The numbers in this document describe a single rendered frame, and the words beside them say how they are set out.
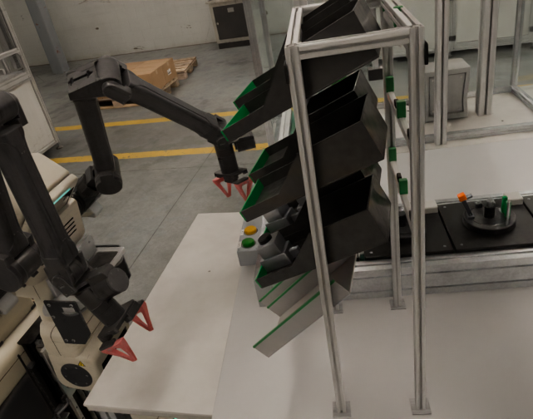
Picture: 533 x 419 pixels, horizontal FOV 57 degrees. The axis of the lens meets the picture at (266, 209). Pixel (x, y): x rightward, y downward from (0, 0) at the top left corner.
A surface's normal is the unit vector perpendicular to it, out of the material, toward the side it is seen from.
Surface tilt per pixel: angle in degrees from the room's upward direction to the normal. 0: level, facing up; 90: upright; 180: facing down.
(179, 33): 90
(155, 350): 0
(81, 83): 32
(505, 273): 90
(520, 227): 0
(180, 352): 0
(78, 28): 90
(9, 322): 92
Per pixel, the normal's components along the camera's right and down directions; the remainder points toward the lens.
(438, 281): -0.08, 0.52
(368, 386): -0.17, -0.85
